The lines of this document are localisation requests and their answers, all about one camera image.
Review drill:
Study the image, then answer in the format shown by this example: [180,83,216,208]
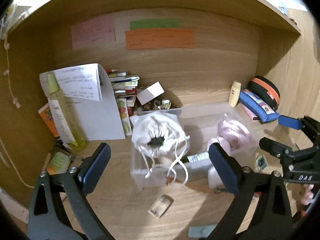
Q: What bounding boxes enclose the right hand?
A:
[300,184,314,205]

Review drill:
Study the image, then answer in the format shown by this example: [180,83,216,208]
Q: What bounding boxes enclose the green sticky note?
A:
[130,18,180,30]

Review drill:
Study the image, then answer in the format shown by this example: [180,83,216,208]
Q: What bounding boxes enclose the dark bottle with label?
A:
[182,152,209,163]

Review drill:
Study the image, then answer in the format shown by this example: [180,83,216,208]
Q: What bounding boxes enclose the stack of books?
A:
[105,69,140,136]

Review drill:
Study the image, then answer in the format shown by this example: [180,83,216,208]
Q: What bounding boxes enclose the white folded paper sheets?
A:
[53,63,125,141]

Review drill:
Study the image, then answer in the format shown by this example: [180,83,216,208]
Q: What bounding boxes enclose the yellow-green spray bottle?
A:
[46,72,87,151]

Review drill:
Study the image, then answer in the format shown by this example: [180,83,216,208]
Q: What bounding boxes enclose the light blue eraser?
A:
[188,224,217,239]

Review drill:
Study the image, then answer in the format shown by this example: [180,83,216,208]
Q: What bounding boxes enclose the orange green tube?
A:
[46,152,71,175]

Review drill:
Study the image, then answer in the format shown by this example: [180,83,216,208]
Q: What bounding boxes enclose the cream lotion tube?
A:
[228,81,241,107]

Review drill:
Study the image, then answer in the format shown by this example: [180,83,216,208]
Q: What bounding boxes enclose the blue patchwork pencil case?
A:
[239,89,280,123]

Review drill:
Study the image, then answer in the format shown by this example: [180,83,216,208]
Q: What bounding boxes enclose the white hanging cord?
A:
[0,4,34,189]

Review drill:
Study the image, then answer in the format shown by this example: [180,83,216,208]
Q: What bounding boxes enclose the pink sticky note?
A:
[71,14,116,50]

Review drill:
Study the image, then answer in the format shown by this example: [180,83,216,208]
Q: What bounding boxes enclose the orange sticky note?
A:
[125,28,195,50]

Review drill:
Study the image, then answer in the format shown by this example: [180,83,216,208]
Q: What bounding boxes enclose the clear plastic storage bin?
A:
[130,103,258,190]

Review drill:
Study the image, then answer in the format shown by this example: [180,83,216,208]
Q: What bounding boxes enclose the small green square packet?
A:
[255,155,268,172]

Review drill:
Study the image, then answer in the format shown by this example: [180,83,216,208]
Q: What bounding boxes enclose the black orange zip case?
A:
[247,76,280,111]

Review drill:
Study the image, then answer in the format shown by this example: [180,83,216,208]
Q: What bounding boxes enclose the small white box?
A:
[137,82,164,105]

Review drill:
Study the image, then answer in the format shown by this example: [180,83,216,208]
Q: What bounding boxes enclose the white drawstring pouch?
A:
[130,111,190,184]

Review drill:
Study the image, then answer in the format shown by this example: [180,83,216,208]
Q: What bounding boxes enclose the white egg-shaped item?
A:
[208,166,223,190]

